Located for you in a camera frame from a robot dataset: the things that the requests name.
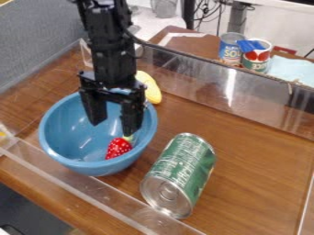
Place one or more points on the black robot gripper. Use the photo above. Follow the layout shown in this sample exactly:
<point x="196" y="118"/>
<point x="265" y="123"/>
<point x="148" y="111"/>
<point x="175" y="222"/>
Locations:
<point x="106" y="20"/>

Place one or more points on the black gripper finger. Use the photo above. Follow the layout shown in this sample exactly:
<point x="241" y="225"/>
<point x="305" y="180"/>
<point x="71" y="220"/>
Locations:
<point x="132" y="109"/>

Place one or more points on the red toy strawberry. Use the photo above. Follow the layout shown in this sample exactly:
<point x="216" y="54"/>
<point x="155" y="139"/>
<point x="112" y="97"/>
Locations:
<point x="118" y="147"/>

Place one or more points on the blue plastic bowl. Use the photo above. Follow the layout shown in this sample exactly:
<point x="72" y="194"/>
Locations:
<point x="78" y="144"/>

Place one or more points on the clear acrylic back barrier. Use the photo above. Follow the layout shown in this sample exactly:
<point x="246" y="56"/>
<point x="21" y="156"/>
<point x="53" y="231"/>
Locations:
<point x="190" y="73"/>

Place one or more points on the clear acrylic barrier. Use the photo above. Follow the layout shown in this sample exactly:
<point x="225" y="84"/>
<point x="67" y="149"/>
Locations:
<point x="100" y="196"/>
<point x="190" y="73"/>

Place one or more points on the green labelled tin can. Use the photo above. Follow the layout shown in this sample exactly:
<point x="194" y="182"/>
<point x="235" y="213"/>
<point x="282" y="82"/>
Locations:
<point x="172" y="185"/>

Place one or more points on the clear acrylic front barrier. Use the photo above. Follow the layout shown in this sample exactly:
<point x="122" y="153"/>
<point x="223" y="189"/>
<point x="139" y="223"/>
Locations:
<point x="100" y="196"/>

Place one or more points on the blue soup can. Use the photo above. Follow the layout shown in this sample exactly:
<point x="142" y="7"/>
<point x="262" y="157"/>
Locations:
<point x="230" y="53"/>

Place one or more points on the red and white tomato can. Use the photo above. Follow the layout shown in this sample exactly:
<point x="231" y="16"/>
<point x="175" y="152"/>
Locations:
<point x="255" y="60"/>

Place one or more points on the blue plastic piece on can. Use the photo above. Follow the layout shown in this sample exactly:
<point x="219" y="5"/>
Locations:
<point x="249" y="45"/>

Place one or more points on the grey metal pole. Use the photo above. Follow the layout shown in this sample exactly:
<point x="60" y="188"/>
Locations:
<point x="238" y="17"/>

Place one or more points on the light blue cloth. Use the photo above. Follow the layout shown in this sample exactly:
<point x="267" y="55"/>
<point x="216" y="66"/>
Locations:
<point x="291" y="70"/>

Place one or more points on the clear acrylic triangle bracket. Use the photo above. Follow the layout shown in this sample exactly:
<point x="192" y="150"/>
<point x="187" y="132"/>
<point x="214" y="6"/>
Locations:
<point x="86" y="53"/>

